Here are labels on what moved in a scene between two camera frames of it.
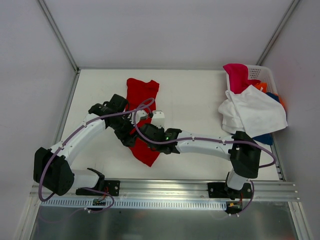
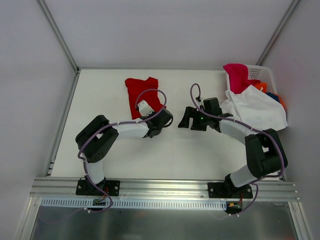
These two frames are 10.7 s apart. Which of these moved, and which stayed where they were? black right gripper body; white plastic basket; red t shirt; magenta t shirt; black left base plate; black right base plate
Moved: black right gripper body; red t shirt
Stayed: black left base plate; white plastic basket; magenta t shirt; black right base plate
